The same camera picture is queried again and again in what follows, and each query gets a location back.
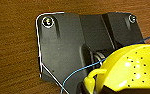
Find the blue cable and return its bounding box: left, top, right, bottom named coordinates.
left=60, top=33, right=150, bottom=94

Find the yellow bowl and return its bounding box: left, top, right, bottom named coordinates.
left=83, top=44, right=150, bottom=94

